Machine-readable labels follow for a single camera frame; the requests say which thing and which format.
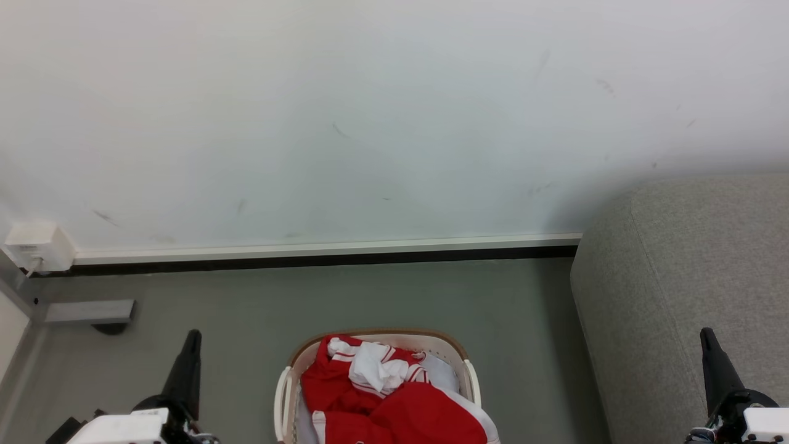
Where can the white plastic laundry basket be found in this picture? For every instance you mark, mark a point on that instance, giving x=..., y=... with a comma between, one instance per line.
x=453, y=364

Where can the red and white garment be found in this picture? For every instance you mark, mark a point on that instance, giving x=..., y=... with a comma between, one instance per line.
x=370, y=401

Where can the grey fabric sofa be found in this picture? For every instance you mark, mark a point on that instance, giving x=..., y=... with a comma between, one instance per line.
x=678, y=277

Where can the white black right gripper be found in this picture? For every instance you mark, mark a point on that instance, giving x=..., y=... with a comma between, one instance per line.
x=761, y=425

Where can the white wall socket box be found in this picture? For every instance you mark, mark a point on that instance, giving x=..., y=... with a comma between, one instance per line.
x=38, y=245

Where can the grey metal foot bar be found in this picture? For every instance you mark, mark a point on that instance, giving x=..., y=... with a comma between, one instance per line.
x=89, y=312

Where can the black round floor foot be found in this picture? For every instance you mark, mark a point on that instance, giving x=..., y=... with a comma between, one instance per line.
x=110, y=328

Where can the white and black baseboard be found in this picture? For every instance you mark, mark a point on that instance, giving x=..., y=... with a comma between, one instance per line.
x=320, y=254

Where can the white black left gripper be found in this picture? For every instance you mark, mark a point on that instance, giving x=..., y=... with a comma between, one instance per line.
x=132, y=427

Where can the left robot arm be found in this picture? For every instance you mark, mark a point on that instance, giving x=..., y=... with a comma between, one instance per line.
x=61, y=431

